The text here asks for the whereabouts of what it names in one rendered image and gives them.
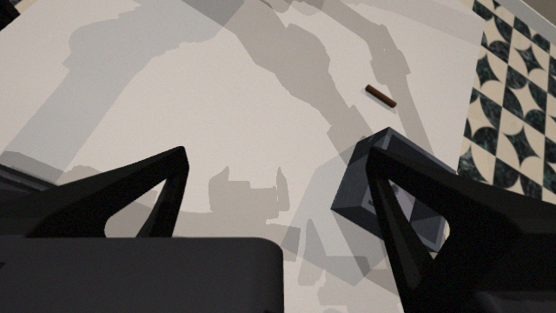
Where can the brown wooden peg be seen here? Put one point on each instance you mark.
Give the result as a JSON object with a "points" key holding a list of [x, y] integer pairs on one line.
{"points": [[381, 96]]}

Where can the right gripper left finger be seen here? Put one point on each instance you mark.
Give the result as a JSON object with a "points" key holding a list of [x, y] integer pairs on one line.
{"points": [[82, 208]]}

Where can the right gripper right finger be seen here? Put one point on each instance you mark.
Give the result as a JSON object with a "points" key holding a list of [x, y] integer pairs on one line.
{"points": [[498, 239]]}

